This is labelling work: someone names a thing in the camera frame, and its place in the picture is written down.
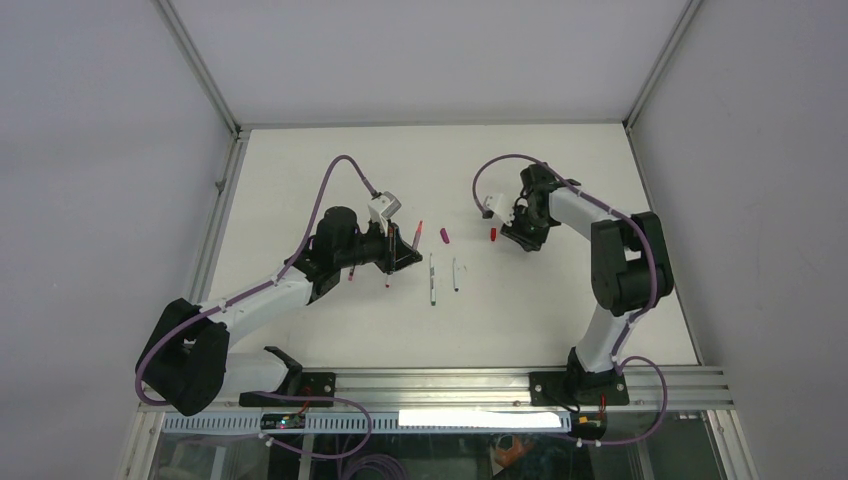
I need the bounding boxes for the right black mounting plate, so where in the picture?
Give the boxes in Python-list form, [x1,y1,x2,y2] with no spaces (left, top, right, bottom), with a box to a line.
[528,370,630,408]

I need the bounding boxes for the white blue marker pen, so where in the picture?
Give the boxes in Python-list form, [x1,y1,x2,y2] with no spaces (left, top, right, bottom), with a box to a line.
[451,257,461,292]

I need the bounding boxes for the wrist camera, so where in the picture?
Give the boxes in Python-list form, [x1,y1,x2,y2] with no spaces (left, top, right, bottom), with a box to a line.
[482,194,514,225]
[367,191,402,236]

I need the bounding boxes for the white slotted cable duct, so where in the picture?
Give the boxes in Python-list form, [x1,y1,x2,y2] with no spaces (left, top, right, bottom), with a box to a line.
[162,409,571,436]

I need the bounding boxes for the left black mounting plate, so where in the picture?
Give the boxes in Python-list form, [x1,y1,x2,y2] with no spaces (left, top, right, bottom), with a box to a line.
[238,371,337,409]

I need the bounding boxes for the orange object under table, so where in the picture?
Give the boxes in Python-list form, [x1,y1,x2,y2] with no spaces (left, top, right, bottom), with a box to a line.
[492,435,534,469]

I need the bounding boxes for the white black marker pen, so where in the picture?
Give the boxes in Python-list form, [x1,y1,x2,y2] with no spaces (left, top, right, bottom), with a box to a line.
[428,252,437,307]

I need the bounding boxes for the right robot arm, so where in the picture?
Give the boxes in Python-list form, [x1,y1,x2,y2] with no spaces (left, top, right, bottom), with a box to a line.
[484,163,674,405]

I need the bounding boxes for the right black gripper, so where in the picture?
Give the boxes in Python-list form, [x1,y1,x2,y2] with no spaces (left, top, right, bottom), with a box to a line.
[500,204,551,252]

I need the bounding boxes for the pink highlighter pen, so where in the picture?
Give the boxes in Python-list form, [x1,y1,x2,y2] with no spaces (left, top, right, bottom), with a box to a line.
[412,220,423,250]

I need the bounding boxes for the black mounting plate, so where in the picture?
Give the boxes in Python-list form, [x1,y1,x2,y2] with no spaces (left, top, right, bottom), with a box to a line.
[238,371,337,409]
[528,370,630,408]

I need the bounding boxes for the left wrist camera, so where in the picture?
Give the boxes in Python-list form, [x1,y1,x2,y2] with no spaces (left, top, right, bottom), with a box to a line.
[367,191,402,236]

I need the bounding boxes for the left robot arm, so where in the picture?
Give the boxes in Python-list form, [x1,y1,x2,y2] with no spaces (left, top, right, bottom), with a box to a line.
[135,207,423,416]

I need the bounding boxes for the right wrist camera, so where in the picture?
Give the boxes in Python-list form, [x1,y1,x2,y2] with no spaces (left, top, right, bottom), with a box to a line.
[482,194,514,225]

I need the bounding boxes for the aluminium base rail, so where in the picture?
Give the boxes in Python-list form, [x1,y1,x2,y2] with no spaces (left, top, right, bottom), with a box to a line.
[139,368,733,413]

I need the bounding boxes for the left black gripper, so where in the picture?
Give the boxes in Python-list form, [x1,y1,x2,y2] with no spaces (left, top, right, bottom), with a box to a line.
[335,216,421,275]

